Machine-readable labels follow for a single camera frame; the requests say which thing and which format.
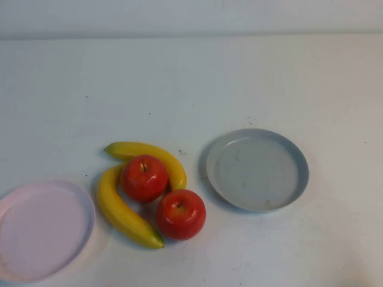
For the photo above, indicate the yellow plastic banana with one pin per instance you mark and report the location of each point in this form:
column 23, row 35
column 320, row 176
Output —
column 119, row 215
column 167, row 155

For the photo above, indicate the red plastic apple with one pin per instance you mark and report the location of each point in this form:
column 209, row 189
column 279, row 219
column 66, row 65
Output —
column 181, row 215
column 144, row 179

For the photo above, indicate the grey-blue round plate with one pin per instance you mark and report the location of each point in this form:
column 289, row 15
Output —
column 257, row 173

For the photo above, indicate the pink round plate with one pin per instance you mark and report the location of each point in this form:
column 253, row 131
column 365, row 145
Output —
column 45, row 233

